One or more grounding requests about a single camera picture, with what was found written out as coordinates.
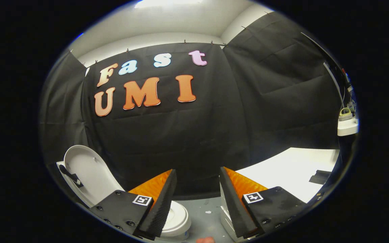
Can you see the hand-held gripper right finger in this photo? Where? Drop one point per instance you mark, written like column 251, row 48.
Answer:
column 236, row 209

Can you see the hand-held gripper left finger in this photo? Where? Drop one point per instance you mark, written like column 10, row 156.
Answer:
column 159, row 209

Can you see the white toilet lid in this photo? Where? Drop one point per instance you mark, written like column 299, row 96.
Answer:
column 93, row 172

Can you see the black lid pull tab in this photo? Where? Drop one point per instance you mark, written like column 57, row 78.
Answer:
column 74, row 179

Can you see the white toilet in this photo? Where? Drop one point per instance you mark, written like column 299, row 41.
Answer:
column 172, row 216

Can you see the black backdrop cloth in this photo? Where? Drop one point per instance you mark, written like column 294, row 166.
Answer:
column 198, row 135

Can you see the small black flat object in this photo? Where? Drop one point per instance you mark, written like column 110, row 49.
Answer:
column 320, row 177

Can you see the small white shelf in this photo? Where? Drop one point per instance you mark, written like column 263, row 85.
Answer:
column 347, row 127

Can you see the yellow-green small device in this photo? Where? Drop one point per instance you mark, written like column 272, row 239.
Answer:
column 345, row 118

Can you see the ceiling light panel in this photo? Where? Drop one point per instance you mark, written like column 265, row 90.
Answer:
column 167, row 3

